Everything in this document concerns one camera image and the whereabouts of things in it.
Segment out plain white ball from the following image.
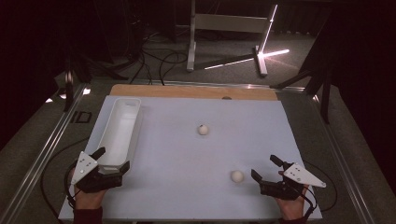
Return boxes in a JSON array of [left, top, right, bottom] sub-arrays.
[[231, 170, 245, 184]]

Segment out short aluminium rail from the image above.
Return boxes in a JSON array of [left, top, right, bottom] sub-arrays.
[[90, 78, 306, 93]]

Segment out hand-held gripper cable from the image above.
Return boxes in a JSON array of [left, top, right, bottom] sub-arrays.
[[64, 161, 78, 210], [298, 183, 318, 220]]

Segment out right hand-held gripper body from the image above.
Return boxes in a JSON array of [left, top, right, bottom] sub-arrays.
[[260, 161, 327, 201]]

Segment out long aluminium rail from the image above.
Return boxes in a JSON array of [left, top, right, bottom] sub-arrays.
[[0, 83, 92, 224], [311, 92, 376, 224]]

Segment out right hand-held gripper cable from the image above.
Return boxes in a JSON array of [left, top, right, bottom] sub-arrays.
[[298, 183, 318, 220]]

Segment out white metal stand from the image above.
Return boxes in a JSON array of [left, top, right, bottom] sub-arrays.
[[186, 0, 278, 78]]

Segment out person's left hand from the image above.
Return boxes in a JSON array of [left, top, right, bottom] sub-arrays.
[[68, 167, 108, 210]]

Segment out black tripod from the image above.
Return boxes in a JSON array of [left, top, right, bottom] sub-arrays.
[[62, 46, 129, 113]]

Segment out black angled stand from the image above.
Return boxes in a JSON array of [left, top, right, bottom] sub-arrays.
[[269, 6, 335, 125]]

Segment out white plastic tray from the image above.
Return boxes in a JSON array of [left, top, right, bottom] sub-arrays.
[[96, 97, 144, 168]]

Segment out white table mat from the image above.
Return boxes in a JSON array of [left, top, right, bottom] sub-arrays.
[[58, 94, 323, 222]]

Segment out left hand-held gripper cable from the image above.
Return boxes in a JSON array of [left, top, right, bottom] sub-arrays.
[[64, 161, 78, 210]]

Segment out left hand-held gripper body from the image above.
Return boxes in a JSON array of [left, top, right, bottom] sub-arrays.
[[70, 151, 124, 194]]

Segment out person's right hand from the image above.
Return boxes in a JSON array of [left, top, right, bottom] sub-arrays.
[[275, 185, 309, 221]]

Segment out black cables bundle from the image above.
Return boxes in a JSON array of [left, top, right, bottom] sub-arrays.
[[129, 31, 188, 87]]

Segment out thin black curved cable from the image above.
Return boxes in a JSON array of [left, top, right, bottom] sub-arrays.
[[40, 137, 91, 220], [303, 160, 338, 213]]

